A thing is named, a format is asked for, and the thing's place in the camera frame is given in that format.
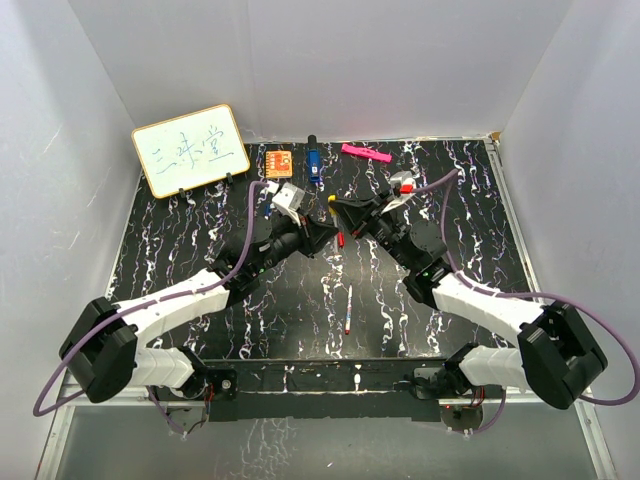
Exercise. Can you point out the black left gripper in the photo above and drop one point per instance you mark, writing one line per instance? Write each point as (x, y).
(312, 236)

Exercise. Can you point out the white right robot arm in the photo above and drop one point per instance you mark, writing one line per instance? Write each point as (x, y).
(551, 351)

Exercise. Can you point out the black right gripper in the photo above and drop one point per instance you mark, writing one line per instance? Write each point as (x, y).
(361, 215)

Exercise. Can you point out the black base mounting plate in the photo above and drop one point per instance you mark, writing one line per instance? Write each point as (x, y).
(341, 389)

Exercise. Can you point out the small orange notebook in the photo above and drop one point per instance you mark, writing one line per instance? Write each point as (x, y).
(278, 164)

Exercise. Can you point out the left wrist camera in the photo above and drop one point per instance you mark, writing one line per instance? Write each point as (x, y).
(288, 200)

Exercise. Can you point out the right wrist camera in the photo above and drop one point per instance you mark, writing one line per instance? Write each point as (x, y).
(403, 186)

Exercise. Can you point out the red marker pen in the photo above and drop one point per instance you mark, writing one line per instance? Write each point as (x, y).
(348, 315)

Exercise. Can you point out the yellow marker pen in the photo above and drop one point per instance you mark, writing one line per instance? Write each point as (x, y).
(335, 224)

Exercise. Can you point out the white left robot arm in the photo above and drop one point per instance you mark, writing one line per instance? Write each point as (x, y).
(109, 348)

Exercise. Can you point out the small yellow-framed whiteboard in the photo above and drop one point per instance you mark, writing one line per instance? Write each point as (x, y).
(190, 151)

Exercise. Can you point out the pink plastic clip bar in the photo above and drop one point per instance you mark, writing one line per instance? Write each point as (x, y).
(367, 153)

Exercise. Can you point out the blue stapler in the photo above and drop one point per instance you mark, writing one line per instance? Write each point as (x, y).
(313, 159)

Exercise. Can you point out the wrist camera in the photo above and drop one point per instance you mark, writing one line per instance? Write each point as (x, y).
(403, 186)
(288, 200)

